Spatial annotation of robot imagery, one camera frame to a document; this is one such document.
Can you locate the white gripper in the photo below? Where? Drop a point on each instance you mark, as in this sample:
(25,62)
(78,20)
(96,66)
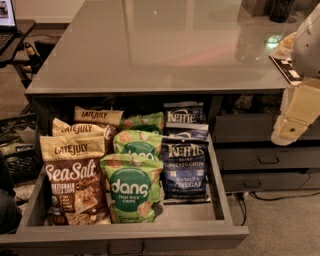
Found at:
(308,50)

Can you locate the blue Kettle chip bag front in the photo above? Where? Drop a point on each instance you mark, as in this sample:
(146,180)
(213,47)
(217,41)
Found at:
(184,169)

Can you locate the blue kettle chip bag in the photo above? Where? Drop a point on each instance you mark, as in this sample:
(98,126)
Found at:
(184,112)
(187,130)
(184,169)

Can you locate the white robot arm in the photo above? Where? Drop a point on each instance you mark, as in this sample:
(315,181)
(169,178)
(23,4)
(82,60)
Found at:
(305,47)

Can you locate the closed grey middle drawer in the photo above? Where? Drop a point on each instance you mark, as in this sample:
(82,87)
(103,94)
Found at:
(268,158)

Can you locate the closed grey drawer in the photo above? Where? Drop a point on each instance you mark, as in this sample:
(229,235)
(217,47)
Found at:
(270,181)
(268,158)
(233,128)

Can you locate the closed grey upper drawer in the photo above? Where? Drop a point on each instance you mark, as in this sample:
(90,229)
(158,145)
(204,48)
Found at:
(233,128)

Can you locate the closed grey lower drawer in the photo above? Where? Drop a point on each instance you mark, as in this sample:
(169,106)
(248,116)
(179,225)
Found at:
(270,181)

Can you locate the blue Kettle chip bag back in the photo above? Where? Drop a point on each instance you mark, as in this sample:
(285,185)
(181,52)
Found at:
(184,112)

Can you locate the blue Kettle chip bag middle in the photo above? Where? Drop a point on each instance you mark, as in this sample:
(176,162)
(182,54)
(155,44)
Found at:
(187,130)

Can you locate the dark cylinder on counter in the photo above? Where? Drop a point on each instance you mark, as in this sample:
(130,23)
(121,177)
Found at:
(281,10)

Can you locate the open grey top drawer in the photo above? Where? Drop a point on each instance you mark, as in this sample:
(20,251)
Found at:
(178,227)

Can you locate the green Dang chip bag back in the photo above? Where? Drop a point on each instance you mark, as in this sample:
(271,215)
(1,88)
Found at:
(151,123)

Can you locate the green dang chip bag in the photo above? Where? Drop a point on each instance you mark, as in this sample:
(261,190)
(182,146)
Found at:
(134,186)
(151,123)
(140,143)

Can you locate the green Dang chip bag middle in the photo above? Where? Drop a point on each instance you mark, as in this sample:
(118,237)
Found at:
(140,143)

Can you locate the green Dang chip bag front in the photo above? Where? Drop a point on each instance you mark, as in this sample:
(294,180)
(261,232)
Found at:
(134,186)

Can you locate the Late July bag back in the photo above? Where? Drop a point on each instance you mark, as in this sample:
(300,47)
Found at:
(112,117)

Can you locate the late july bag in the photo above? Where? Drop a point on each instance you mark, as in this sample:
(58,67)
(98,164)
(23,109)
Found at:
(60,128)
(72,166)
(112,117)

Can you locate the Late July bag front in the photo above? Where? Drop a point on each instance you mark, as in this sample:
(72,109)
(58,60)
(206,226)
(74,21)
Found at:
(72,166)

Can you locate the Late July bag middle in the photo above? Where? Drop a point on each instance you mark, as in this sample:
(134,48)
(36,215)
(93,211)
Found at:
(60,128)

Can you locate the black white fiducial marker board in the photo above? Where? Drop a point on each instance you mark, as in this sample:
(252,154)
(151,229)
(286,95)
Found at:
(287,70)

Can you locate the black plastic crate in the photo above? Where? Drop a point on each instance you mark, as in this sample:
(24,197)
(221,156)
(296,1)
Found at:
(19,143)

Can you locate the laptop computer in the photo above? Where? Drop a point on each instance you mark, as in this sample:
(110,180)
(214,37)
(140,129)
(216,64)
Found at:
(8,27)

